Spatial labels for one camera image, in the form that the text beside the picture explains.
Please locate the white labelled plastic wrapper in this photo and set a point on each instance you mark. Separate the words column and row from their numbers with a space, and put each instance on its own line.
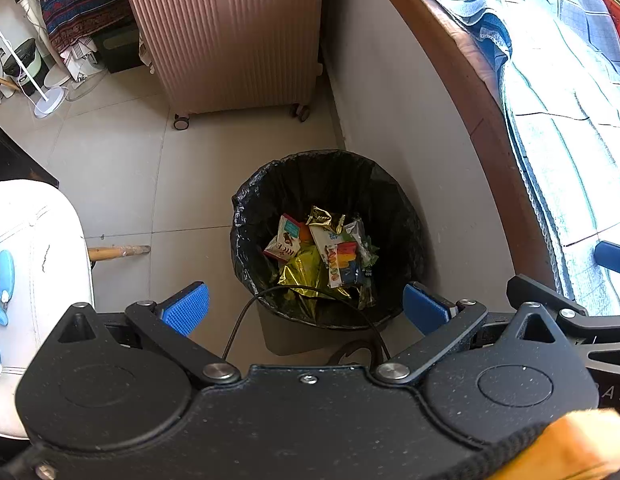
column 324, row 242

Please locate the person's left hand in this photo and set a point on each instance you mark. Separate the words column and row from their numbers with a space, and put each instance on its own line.
column 590, row 450

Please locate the wooden desk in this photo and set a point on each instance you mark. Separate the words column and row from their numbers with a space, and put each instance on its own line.
column 465, row 100

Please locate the white chair with wooden legs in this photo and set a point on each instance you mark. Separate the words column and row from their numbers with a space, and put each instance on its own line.
column 0, row 82

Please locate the red crate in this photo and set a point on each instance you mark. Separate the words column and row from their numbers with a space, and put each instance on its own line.
column 605, row 15

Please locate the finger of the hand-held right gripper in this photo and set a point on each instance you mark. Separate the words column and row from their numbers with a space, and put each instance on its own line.
column 615, row 257
column 605, row 330

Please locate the blue plush toy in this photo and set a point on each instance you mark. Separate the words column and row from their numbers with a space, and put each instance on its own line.
column 2, row 270

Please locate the white padded stool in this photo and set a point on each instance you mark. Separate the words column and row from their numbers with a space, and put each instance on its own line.
column 40, row 240

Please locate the white standing fan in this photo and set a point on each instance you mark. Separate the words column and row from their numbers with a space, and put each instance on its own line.
column 30, row 5

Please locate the large yellow snack bag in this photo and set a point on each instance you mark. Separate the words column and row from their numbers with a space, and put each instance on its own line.
column 302, row 272

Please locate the blue checked cloth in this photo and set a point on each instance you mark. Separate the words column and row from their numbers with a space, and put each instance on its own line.
column 565, row 110

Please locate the trash bin with black liner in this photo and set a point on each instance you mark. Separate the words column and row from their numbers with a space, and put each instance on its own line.
column 340, row 185

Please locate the pink ribbed suitcase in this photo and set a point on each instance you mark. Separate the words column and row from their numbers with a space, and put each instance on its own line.
column 215, row 35

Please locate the dark patterned blanket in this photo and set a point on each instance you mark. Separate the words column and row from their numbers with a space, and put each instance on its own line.
column 80, row 0

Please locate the black and white appliance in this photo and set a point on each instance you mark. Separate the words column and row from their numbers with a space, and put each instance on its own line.
column 22, row 60

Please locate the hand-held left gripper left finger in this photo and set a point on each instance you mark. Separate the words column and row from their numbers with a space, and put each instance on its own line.
column 187, row 310

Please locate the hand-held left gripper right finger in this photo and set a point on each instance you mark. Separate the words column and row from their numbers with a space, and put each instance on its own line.
column 425, row 310

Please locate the red snack packet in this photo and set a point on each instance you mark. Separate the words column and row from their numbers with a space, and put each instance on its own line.
column 282, row 237

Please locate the black box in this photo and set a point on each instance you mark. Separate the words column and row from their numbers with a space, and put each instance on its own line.
column 120, row 50

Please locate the wooden stick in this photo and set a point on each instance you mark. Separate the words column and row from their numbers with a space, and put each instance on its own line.
column 120, row 252

